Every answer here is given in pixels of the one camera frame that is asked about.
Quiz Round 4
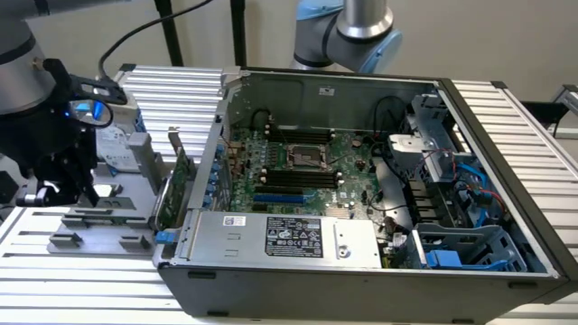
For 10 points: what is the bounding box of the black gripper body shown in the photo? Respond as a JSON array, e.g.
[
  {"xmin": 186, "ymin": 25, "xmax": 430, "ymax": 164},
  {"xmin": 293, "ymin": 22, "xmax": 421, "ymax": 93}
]
[{"xmin": 0, "ymin": 104, "xmax": 99, "ymax": 206}]

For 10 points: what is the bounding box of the blue expansion slot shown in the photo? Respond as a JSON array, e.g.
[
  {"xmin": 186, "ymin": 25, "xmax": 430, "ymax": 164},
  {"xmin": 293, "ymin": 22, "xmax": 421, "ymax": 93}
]
[{"xmin": 253, "ymin": 193, "xmax": 306, "ymax": 204}]

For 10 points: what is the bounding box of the black RAM slot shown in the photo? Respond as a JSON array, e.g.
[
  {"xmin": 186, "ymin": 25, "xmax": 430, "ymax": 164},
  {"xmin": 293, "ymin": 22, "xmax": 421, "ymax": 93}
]
[
  {"xmin": 263, "ymin": 177, "xmax": 338, "ymax": 183},
  {"xmin": 269, "ymin": 127, "xmax": 333, "ymax": 133},
  {"xmin": 263, "ymin": 172, "xmax": 338, "ymax": 179},
  {"xmin": 263, "ymin": 181, "xmax": 338, "ymax": 188},
  {"xmin": 263, "ymin": 167, "xmax": 338, "ymax": 174}
]

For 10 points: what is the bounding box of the silver hard disk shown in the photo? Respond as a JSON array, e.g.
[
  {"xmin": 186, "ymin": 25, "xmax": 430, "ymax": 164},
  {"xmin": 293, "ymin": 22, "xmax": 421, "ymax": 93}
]
[{"xmin": 94, "ymin": 97, "xmax": 147, "ymax": 174}]

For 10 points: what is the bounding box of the grey parts rack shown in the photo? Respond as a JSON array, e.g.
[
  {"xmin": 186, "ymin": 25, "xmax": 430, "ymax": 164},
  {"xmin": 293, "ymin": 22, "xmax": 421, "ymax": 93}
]
[{"xmin": 47, "ymin": 131, "xmax": 183, "ymax": 255}]

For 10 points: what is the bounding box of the green graphics card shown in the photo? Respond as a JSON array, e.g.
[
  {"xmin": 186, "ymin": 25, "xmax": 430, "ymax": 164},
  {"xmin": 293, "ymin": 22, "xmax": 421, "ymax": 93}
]
[{"xmin": 153, "ymin": 126, "xmax": 198, "ymax": 235}]

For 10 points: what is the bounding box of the silver power supply unit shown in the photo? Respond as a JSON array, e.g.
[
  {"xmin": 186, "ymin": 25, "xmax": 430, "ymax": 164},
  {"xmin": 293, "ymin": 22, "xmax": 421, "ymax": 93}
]
[{"xmin": 178, "ymin": 211, "xmax": 386, "ymax": 270}]

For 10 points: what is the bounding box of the black stand pole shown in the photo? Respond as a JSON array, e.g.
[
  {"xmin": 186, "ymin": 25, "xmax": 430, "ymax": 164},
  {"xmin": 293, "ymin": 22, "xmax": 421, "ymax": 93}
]
[
  {"xmin": 153, "ymin": 0, "xmax": 185, "ymax": 67},
  {"xmin": 230, "ymin": 0, "xmax": 247, "ymax": 67}
]

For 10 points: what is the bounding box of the CPU socket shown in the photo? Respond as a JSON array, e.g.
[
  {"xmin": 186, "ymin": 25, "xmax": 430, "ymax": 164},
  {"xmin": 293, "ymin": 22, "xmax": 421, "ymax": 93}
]
[{"xmin": 281, "ymin": 143, "xmax": 338, "ymax": 169}]

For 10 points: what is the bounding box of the small silver heat sink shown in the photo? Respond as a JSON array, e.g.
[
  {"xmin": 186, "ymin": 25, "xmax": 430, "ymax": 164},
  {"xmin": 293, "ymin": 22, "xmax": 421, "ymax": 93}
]
[{"xmin": 326, "ymin": 207, "xmax": 356, "ymax": 221}]

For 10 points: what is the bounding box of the green motherboard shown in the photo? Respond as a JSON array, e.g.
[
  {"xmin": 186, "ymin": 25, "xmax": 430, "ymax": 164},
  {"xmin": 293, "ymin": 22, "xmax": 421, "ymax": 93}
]
[{"xmin": 219, "ymin": 127, "xmax": 410, "ymax": 269}]

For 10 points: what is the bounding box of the black open PC case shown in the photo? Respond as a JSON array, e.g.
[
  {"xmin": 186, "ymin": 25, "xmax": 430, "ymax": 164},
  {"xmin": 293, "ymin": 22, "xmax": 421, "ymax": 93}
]
[{"xmin": 151, "ymin": 66, "xmax": 578, "ymax": 324}]

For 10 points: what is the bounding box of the grey metal disk bay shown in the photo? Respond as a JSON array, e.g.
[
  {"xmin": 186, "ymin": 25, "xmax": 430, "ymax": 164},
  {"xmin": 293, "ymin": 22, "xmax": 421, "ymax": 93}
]
[{"xmin": 388, "ymin": 93, "xmax": 477, "ymax": 184}]

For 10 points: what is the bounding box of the blue drive cage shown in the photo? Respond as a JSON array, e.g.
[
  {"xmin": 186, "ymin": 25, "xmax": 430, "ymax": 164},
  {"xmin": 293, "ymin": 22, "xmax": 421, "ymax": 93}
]
[{"xmin": 409, "ymin": 221, "xmax": 529, "ymax": 272}]

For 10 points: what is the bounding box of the grey aluminium profile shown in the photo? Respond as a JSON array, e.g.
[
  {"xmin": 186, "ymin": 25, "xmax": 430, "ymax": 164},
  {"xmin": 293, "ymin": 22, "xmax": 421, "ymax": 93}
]
[{"xmin": 546, "ymin": 84, "xmax": 578, "ymax": 138}]

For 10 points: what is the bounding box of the round ring light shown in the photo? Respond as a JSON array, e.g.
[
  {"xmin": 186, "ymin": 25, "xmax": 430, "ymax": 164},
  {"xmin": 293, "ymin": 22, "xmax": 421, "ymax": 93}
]
[{"xmin": 67, "ymin": 98, "xmax": 115, "ymax": 129}]

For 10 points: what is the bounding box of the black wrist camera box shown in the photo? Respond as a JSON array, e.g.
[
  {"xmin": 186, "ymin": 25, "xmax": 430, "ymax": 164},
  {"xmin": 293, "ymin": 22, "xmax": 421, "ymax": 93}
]
[{"xmin": 66, "ymin": 74, "xmax": 130, "ymax": 106}]

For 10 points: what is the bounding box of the black camera cable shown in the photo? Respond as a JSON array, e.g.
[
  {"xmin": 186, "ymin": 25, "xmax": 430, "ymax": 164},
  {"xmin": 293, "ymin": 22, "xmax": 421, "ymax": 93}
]
[{"xmin": 98, "ymin": 0, "xmax": 227, "ymax": 82}]

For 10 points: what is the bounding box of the short black looped wire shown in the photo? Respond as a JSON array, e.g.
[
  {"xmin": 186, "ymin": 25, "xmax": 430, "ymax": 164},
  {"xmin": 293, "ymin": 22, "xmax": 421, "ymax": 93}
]
[{"xmin": 251, "ymin": 108, "xmax": 273, "ymax": 129}]

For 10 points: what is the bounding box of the long black looped wire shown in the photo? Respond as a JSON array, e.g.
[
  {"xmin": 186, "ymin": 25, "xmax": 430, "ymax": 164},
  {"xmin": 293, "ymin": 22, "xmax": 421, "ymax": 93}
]
[{"xmin": 373, "ymin": 95, "xmax": 409, "ymax": 137}]

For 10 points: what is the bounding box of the blue wire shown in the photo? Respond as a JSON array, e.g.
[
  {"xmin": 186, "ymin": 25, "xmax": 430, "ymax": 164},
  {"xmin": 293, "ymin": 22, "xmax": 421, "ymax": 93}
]
[{"xmin": 454, "ymin": 161, "xmax": 504, "ymax": 225}]

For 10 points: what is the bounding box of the red wire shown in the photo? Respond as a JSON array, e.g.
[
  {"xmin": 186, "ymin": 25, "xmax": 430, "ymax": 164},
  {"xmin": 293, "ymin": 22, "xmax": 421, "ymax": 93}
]
[{"xmin": 484, "ymin": 190, "xmax": 508, "ymax": 218}]

